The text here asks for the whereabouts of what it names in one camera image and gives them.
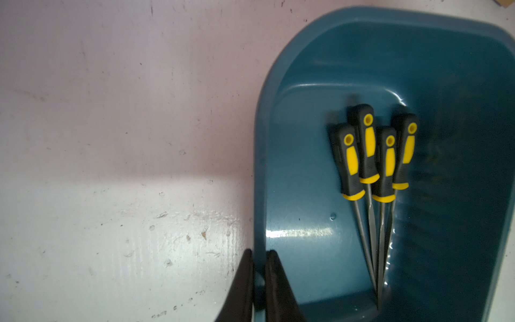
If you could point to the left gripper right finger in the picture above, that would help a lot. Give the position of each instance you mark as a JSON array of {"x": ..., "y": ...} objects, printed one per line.
[{"x": 281, "y": 304}]

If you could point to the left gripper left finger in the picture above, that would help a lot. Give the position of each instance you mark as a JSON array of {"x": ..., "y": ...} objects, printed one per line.
[{"x": 238, "y": 304}]

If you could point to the file tool four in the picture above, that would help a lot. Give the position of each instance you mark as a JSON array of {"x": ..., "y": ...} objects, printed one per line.
[{"x": 344, "y": 148}]

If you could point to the file tool five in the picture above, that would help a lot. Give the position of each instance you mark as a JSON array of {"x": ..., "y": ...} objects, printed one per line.
[{"x": 362, "y": 118}]

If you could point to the teal plastic storage box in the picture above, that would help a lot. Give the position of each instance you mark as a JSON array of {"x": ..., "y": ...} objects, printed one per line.
[{"x": 450, "y": 226}]

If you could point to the file tool six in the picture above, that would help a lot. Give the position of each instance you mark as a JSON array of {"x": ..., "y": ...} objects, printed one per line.
[{"x": 383, "y": 193}]

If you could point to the file tool seven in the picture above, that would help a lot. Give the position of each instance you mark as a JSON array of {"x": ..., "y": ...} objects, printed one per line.
[{"x": 406, "y": 126}]

